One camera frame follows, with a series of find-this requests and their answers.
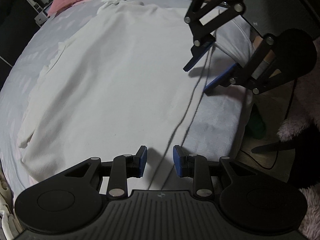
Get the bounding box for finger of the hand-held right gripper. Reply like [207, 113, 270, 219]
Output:
[183, 0, 245, 73]
[203, 35, 296, 97]

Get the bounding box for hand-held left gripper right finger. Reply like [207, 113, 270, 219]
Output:
[172, 144, 268, 202]

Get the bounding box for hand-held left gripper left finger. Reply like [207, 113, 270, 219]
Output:
[51, 144, 148, 201]

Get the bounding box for white ruffle-collar top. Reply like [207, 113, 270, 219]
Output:
[17, 0, 253, 183]

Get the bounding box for green object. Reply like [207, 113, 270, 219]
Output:
[245, 105, 267, 139]

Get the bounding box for pink fluffy rug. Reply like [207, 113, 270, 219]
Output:
[276, 71, 320, 240]

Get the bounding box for black chair base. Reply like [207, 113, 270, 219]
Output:
[251, 125, 320, 188]

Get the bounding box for cream folded garment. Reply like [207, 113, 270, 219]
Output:
[0, 170, 13, 200]

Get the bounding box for white nightstand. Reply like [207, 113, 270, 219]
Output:
[34, 2, 54, 26]

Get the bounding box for black cable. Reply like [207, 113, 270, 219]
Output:
[239, 77, 298, 170]
[147, 5, 222, 192]

